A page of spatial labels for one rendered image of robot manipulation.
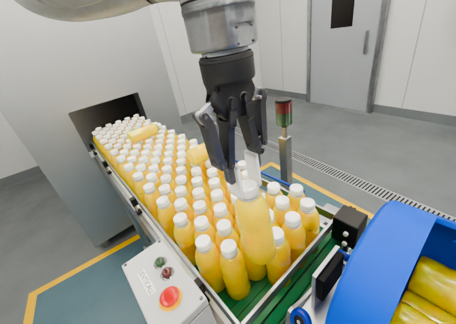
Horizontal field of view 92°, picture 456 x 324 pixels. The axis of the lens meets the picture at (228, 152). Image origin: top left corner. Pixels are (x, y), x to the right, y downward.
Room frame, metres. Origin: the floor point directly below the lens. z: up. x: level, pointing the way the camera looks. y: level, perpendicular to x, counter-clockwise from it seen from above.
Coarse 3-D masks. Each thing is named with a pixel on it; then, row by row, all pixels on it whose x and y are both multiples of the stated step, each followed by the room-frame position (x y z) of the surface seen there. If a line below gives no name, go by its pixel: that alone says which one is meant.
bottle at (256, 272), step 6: (240, 234) 0.40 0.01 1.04; (240, 240) 0.39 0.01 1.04; (240, 246) 0.38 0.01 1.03; (246, 258) 0.36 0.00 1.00; (246, 264) 0.37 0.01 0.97; (252, 264) 0.36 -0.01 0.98; (252, 270) 0.36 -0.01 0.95; (258, 270) 0.36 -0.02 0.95; (264, 270) 0.37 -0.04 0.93; (252, 276) 0.36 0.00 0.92; (258, 276) 0.36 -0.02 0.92; (264, 276) 0.37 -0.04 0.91
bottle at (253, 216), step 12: (240, 204) 0.31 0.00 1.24; (252, 204) 0.30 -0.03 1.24; (264, 204) 0.30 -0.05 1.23; (240, 216) 0.30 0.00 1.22; (252, 216) 0.29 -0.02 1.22; (264, 216) 0.29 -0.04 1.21; (240, 228) 0.30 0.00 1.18; (252, 228) 0.28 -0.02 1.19; (264, 228) 0.29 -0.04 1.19; (252, 240) 0.28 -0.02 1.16; (264, 240) 0.28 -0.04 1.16; (252, 252) 0.28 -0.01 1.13; (264, 252) 0.28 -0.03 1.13; (264, 264) 0.28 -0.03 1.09
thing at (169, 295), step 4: (168, 288) 0.26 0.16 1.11; (172, 288) 0.25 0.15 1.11; (176, 288) 0.25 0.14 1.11; (164, 292) 0.25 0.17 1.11; (168, 292) 0.25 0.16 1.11; (172, 292) 0.25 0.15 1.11; (176, 292) 0.24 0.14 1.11; (160, 296) 0.24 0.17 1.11; (164, 296) 0.24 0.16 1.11; (168, 296) 0.24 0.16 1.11; (172, 296) 0.24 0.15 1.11; (176, 296) 0.24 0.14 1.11; (160, 300) 0.24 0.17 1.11; (164, 300) 0.23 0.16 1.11; (168, 300) 0.23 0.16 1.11; (172, 300) 0.23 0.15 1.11; (176, 300) 0.23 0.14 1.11; (164, 304) 0.23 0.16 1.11; (168, 304) 0.23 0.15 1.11; (172, 304) 0.23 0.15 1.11
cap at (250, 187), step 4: (244, 180) 0.34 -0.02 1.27; (248, 180) 0.33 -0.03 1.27; (252, 180) 0.33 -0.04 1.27; (244, 184) 0.32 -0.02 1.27; (248, 184) 0.32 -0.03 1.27; (252, 184) 0.32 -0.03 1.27; (256, 184) 0.32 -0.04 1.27; (244, 188) 0.31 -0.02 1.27; (248, 188) 0.31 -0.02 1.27; (252, 188) 0.31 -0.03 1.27; (256, 188) 0.31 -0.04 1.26; (244, 192) 0.30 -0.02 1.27; (248, 192) 0.30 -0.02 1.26; (252, 192) 0.30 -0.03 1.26; (256, 192) 0.31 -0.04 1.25; (244, 196) 0.30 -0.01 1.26; (248, 196) 0.30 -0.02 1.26; (252, 196) 0.30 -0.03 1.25
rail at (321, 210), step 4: (264, 180) 0.70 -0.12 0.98; (264, 184) 0.70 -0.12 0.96; (280, 188) 0.63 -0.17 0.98; (284, 192) 0.62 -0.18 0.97; (288, 192) 0.60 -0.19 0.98; (316, 204) 0.52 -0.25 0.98; (316, 208) 0.52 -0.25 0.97; (320, 208) 0.50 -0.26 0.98; (324, 208) 0.50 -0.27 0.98; (320, 212) 0.50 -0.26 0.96; (324, 212) 0.49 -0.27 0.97; (328, 212) 0.48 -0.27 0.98; (332, 212) 0.48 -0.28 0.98; (324, 216) 0.49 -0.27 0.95; (328, 216) 0.48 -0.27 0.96; (332, 216) 0.47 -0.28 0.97
